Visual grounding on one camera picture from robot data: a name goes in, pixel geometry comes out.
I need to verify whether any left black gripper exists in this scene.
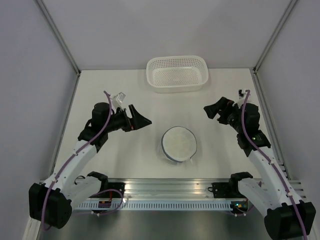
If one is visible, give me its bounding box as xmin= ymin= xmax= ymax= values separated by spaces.
xmin=104 ymin=105 xmax=152 ymax=133

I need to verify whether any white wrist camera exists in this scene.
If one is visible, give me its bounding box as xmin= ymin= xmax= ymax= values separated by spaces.
xmin=110 ymin=92 xmax=126 ymax=110
xmin=234 ymin=88 xmax=250 ymax=108

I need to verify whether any right aluminium frame post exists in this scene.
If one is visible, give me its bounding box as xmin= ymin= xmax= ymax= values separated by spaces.
xmin=252 ymin=0 xmax=299 ymax=74

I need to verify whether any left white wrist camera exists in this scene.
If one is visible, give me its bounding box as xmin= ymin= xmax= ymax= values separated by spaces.
xmin=110 ymin=92 xmax=126 ymax=110

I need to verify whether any left aluminium frame post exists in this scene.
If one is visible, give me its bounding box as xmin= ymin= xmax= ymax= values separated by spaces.
xmin=34 ymin=0 xmax=81 ymax=77

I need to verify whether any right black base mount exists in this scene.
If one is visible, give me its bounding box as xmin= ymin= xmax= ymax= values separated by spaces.
xmin=207 ymin=182 xmax=237 ymax=199

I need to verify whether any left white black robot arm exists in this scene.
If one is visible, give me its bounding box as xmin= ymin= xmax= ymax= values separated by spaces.
xmin=28 ymin=102 xmax=152 ymax=229

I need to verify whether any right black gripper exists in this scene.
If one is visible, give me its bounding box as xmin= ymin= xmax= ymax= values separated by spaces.
xmin=203 ymin=96 xmax=245 ymax=133

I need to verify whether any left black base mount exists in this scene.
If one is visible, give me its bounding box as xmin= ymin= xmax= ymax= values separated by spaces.
xmin=97 ymin=182 xmax=126 ymax=200

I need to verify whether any white slotted cable duct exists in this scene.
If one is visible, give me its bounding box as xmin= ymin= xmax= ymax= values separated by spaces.
xmin=75 ymin=200 xmax=232 ymax=211

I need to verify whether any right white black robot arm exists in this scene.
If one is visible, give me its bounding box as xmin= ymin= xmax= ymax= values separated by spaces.
xmin=203 ymin=97 xmax=316 ymax=240

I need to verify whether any aluminium mounting rail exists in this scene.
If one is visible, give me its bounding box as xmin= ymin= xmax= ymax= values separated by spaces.
xmin=37 ymin=177 xmax=307 ymax=201

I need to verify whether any white perforated plastic basket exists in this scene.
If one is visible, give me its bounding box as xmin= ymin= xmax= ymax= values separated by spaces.
xmin=146 ymin=55 xmax=209 ymax=94

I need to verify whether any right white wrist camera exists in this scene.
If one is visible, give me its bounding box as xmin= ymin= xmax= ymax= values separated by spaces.
xmin=234 ymin=88 xmax=250 ymax=108

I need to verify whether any round white mesh laundry bag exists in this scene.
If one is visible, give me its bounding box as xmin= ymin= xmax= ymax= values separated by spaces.
xmin=160 ymin=126 xmax=198 ymax=163

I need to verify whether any aluminium frame post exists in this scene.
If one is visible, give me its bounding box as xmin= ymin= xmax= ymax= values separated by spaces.
xmin=34 ymin=0 xmax=81 ymax=77
xmin=252 ymin=0 xmax=299 ymax=74

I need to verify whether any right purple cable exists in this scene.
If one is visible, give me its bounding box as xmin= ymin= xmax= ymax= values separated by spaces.
xmin=226 ymin=89 xmax=309 ymax=240

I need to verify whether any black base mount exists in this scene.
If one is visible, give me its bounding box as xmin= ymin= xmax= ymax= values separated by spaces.
xmin=97 ymin=182 xmax=126 ymax=200
xmin=207 ymin=182 xmax=237 ymax=199

